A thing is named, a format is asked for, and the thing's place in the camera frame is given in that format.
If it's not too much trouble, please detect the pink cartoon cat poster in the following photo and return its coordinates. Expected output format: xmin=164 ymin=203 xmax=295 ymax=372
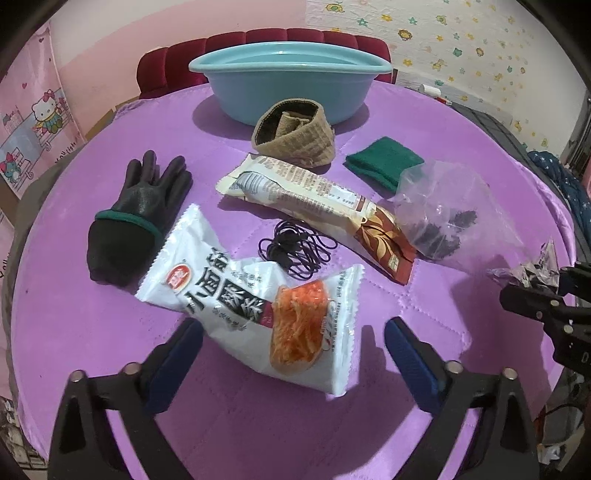
xmin=0 ymin=23 xmax=86 ymax=278

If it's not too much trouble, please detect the white snack packet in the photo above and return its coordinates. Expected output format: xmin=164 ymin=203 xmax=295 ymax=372
xmin=135 ymin=204 xmax=365 ymax=397

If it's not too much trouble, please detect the tan knit sleeve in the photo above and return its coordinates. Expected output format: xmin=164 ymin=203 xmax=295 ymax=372
xmin=252 ymin=98 xmax=336 ymax=167

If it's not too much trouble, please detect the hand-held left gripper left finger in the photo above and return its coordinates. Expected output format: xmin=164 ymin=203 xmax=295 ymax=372
xmin=48 ymin=318 xmax=206 ymax=480

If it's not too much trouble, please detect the black cable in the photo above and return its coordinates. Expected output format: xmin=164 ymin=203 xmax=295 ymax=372
xmin=257 ymin=219 xmax=340 ymax=281

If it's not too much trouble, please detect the brown and cream snack packet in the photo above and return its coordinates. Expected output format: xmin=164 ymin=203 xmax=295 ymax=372
xmin=216 ymin=154 xmax=419 ymax=283

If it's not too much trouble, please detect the grey plaid bed cover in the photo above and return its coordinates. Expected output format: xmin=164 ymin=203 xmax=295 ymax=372
xmin=450 ymin=99 xmax=591 ymax=278

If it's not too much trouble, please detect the metal rack frame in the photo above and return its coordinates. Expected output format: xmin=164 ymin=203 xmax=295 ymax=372
xmin=566 ymin=90 xmax=591 ymax=171

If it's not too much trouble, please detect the black glove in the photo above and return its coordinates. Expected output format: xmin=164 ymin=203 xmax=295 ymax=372
xmin=88 ymin=150 xmax=194 ymax=287

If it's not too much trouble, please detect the clear plastic bag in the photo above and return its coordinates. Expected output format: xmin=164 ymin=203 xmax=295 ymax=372
xmin=379 ymin=159 xmax=525 ymax=278

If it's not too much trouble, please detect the purple quilted mat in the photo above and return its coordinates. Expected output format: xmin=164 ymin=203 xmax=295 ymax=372
xmin=9 ymin=82 xmax=578 ymax=480

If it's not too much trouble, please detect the blue cloth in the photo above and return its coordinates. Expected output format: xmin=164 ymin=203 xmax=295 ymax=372
xmin=529 ymin=150 xmax=591 ymax=241

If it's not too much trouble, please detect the light blue plastic basin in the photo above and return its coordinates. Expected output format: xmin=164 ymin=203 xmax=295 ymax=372
xmin=188 ymin=41 xmax=394 ymax=126

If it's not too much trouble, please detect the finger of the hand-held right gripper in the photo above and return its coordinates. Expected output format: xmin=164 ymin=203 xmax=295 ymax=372
xmin=556 ymin=262 xmax=591 ymax=298
xmin=499 ymin=282 xmax=591 ymax=370

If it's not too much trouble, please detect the green cloth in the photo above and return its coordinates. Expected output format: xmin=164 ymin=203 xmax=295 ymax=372
xmin=345 ymin=141 xmax=426 ymax=195

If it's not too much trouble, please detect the red velvet chair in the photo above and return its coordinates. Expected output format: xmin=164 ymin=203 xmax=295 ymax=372
xmin=137 ymin=28 xmax=393 ymax=100

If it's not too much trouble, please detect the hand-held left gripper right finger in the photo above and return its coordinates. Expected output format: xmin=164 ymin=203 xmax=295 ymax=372
xmin=384 ymin=318 xmax=541 ymax=480

